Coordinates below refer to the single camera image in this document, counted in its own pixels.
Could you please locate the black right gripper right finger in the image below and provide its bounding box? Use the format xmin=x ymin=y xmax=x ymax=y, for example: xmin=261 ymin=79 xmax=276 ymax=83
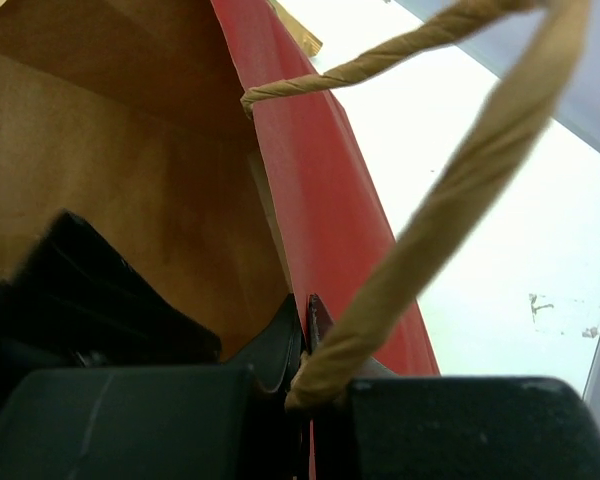
xmin=304 ymin=293 xmax=600 ymax=480

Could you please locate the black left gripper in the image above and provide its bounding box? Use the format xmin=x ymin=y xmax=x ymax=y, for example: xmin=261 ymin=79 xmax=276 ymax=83
xmin=0 ymin=210 xmax=222 ymax=408

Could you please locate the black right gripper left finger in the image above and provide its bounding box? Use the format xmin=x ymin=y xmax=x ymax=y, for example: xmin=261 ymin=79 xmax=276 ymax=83
xmin=0 ymin=296 xmax=308 ymax=480

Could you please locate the red paper bag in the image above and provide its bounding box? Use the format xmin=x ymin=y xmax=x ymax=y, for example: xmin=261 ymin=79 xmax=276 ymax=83
xmin=0 ymin=1 xmax=590 ymax=394

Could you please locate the brown kraft snack bag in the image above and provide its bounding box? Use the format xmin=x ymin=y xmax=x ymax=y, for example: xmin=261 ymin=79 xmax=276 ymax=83
xmin=269 ymin=0 xmax=323 ymax=58

